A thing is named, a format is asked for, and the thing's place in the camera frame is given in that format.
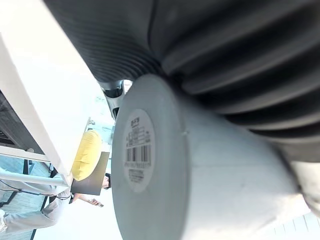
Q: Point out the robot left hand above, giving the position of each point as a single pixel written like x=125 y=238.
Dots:
x=225 y=50

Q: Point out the white cup with barcode label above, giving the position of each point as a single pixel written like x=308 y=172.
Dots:
x=212 y=180

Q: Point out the yellow cushion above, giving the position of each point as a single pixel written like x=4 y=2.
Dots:
x=86 y=155

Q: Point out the person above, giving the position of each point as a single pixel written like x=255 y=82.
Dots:
x=30 y=217
x=107 y=183

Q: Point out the dark phone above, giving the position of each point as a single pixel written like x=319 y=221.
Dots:
x=100 y=205

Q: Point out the white kitchen counter cabinet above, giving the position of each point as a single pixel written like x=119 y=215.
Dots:
x=30 y=100

